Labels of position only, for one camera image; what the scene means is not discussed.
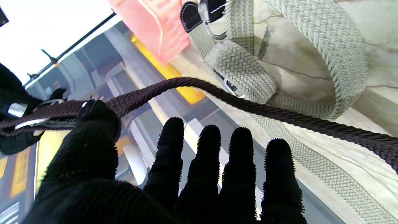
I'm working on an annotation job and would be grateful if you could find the pink plastic mesh basket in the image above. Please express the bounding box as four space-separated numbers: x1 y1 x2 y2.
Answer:
107 0 192 66

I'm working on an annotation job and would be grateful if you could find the beige woven belt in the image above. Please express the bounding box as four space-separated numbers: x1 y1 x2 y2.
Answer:
180 0 398 224

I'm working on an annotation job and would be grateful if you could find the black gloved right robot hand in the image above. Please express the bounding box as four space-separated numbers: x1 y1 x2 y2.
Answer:
0 63 69 155

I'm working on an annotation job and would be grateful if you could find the black metal rod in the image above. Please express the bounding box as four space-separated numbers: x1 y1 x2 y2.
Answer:
23 11 117 88

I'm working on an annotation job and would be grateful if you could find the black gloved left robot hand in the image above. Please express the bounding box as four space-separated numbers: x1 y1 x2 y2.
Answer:
22 100 308 224

